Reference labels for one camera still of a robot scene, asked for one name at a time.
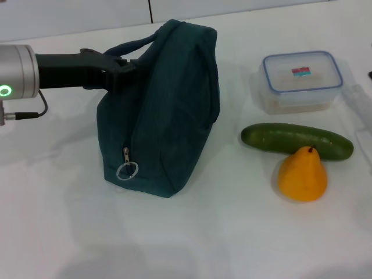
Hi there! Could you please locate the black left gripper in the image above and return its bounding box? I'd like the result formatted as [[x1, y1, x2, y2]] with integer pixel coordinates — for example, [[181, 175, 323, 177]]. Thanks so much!
[[34, 48, 137, 95]]

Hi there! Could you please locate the teal fabric zipper bag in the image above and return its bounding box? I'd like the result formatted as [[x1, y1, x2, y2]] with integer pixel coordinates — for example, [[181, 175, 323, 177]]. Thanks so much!
[[96, 19, 221, 200]]

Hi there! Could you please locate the clear zipper pull ring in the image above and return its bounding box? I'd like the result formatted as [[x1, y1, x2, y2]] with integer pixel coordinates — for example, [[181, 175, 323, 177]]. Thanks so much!
[[116, 162, 140, 182]]

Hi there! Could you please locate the green cucumber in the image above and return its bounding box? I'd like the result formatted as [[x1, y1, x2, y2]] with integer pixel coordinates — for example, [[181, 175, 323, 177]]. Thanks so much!
[[240, 123, 355, 162]]

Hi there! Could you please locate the clear plastic food container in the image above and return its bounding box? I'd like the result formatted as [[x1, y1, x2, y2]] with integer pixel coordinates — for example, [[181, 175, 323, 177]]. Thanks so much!
[[250, 51, 354, 116]]

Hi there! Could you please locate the yellow pear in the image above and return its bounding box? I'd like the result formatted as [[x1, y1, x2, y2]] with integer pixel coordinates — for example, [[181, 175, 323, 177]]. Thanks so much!
[[277, 145, 330, 203]]

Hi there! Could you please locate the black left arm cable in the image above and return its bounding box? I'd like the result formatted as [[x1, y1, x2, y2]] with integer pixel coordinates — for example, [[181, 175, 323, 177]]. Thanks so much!
[[5, 90, 49, 121]]

